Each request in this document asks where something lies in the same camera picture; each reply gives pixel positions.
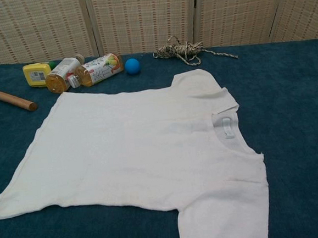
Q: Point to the white T-shirt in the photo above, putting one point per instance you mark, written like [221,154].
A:
[123,155]

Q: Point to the blue ball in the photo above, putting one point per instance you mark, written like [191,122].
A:
[132,66]

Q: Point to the tea bottle with fruit label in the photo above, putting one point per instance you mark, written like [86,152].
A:
[100,71]

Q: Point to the woven bamboo folding screen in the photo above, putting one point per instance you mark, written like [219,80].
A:
[140,15]

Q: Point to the tea bottle with white label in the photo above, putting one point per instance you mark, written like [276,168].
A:
[59,77]

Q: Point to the blue carpet table cover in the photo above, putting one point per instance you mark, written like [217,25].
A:
[285,114]

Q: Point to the wooden rolling pin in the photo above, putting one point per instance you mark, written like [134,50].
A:
[8,98]

